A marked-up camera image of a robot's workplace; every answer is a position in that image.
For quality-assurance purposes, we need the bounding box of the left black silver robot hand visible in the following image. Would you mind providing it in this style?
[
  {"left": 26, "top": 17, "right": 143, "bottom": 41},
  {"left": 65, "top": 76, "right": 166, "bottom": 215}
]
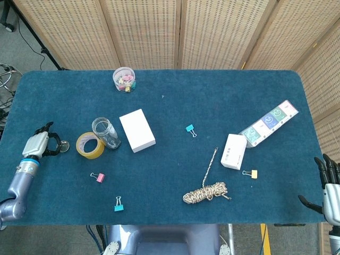
[{"left": 22, "top": 121, "right": 63, "bottom": 160}]

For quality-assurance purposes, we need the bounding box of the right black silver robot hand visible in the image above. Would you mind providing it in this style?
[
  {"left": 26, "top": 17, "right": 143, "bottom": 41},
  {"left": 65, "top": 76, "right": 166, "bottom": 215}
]
[{"left": 297, "top": 153, "right": 340, "bottom": 226}]

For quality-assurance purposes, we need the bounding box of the clear glass jar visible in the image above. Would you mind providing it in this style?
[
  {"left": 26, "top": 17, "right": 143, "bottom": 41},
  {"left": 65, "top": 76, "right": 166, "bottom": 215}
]
[{"left": 91, "top": 117, "right": 122, "bottom": 151}]

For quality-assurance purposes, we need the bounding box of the yellow packing tape roll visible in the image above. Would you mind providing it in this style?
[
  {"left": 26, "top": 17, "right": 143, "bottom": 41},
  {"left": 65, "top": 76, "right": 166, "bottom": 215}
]
[{"left": 75, "top": 132, "right": 106, "bottom": 160}]

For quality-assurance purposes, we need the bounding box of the pink binder clip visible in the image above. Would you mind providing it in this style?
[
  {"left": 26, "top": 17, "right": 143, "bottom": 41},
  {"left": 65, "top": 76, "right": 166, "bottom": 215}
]
[{"left": 90, "top": 172, "right": 106, "bottom": 183}]

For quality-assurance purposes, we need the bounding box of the yellow binder clip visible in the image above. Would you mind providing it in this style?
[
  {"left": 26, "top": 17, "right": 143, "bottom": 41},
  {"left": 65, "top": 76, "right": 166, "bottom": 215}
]
[{"left": 242, "top": 169, "right": 259, "bottom": 180}]

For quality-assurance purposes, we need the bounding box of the long colourful printed box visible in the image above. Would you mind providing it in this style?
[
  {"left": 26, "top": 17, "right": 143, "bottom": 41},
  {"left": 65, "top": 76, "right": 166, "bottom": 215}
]
[{"left": 238, "top": 99, "right": 300, "bottom": 149}]

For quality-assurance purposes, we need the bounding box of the plain white cardboard box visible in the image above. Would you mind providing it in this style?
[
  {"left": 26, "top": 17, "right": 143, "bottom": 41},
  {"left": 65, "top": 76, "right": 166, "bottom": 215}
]
[{"left": 118, "top": 108, "right": 157, "bottom": 154}]

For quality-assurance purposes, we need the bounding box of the teal binder clip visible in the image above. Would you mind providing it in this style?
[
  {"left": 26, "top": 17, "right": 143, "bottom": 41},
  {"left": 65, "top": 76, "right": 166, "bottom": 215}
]
[
  {"left": 114, "top": 195, "right": 125, "bottom": 213},
  {"left": 185, "top": 124, "right": 198, "bottom": 139}
]

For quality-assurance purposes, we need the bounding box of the white box with barcode print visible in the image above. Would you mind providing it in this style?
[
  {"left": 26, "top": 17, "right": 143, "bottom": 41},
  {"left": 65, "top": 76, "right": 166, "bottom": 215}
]
[{"left": 220, "top": 133, "right": 248, "bottom": 171}]

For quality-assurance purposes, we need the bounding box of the clear jar of binder clips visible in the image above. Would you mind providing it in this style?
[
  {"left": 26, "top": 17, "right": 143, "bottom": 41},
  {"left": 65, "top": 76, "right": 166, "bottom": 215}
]
[{"left": 112, "top": 67, "right": 137, "bottom": 93}]

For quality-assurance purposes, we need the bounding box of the blue carpet table cover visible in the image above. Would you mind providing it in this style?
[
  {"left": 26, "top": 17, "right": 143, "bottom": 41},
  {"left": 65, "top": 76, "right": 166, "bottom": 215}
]
[{"left": 0, "top": 69, "right": 328, "bottom": 227}]

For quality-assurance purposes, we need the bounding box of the wicker folding screen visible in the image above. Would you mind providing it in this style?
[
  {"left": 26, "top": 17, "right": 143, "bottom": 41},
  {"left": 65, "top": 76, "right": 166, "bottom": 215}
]
[{"left": 12, "top": 0, "right": 340, "bottom": 255}]

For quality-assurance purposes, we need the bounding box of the grey robot torso base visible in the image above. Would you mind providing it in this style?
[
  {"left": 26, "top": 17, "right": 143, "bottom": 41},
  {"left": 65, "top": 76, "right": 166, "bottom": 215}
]
[{"left": 102, "top": 224, "right": 231, "bottom": 255}]

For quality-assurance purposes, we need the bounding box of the chrome metal stool frame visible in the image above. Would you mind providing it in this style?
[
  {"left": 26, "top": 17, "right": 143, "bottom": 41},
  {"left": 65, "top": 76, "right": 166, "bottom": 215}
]
[{"left": 0, "top": 63, "right": 23, "bottom": 94}]

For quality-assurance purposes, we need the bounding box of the black stand with cable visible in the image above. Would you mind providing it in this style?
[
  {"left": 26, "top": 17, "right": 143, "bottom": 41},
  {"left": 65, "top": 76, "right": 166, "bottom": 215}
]
[{"left": 0, "top": 0, "right": 69, "bottom": 71}]

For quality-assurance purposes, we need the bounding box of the beige camouflage rope bundle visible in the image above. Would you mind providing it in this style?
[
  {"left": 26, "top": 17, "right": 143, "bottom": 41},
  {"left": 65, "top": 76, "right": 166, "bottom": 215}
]
[{"left": 182, "top": 147, "right": 233, "bottom": 205}]

